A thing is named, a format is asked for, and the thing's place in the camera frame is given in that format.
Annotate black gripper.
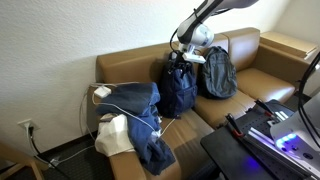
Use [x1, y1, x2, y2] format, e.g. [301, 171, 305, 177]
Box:
[169, 51, 196, 80]

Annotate blue denim jeans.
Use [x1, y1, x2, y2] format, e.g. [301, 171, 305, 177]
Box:
[96, 81, 177, 177]

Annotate navy blue backpack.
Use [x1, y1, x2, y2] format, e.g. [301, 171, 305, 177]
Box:
[156, 49, 199, 120]

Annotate grey backpack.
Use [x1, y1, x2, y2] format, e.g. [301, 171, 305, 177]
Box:
[197, 45, 239, 100]

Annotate white power adapter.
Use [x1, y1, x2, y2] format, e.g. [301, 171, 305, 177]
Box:
[93, 85, 113, 100]

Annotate tan leather sofa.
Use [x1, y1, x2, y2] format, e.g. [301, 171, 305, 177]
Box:
[86, 27, 315, 180]

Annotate white cloth garment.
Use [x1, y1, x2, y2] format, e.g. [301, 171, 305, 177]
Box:
[94, 112, 136, 158]

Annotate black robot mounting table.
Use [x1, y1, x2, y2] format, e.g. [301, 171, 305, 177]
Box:
[199, 98, 320, 180]

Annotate light wooden side ledge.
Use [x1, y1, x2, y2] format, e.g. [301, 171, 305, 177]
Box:
[259, 30, 320, 60]

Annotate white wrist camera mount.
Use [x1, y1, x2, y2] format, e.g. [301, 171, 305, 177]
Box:
[180, 44, 207, 65]

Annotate white charging cable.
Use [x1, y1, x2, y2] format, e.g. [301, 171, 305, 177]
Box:
[78, 81, 177, 168]

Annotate red-handled black clamp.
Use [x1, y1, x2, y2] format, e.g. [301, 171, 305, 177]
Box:
[224, 112, 247, 139]
[254, 98, 278, 117]

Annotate aluminium mounting rail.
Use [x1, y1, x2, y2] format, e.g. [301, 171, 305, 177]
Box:
[247, 109, 320, 176]

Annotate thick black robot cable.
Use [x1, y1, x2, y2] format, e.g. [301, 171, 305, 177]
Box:
[297, 51, 320, 149]

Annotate white wall outlet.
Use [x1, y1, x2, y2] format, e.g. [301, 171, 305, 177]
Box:
[16, 118, 40, 132]

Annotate black power cord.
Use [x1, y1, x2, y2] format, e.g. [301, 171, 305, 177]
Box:
[28, 125, 69, 176]

